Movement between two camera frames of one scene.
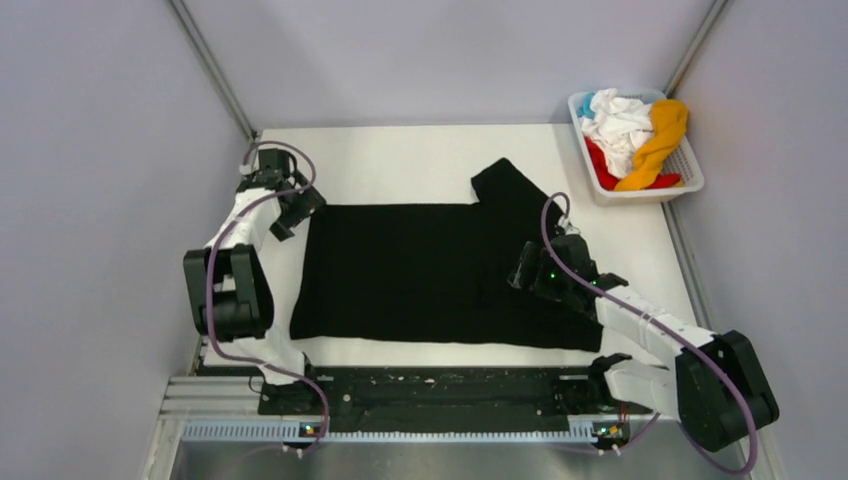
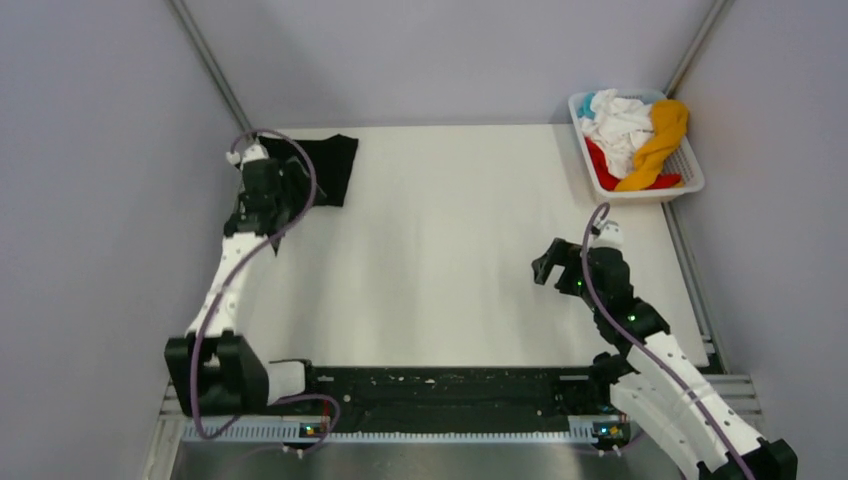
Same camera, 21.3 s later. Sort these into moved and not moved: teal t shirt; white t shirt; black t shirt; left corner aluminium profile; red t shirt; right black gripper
Moved: right black gripper; black t shirt
Not moved: white t shirt; left corner aluminium profile; red t shirt; teal t shirt
